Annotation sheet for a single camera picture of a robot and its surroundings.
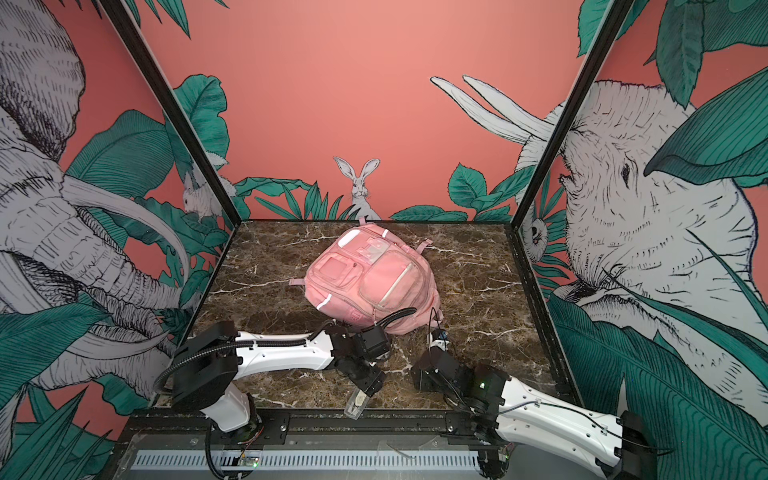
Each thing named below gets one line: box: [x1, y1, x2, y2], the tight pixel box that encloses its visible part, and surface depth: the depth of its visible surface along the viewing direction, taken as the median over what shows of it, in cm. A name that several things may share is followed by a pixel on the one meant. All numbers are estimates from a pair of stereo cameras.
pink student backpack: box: [289, 217, 444, 335], surface depth 96 cm
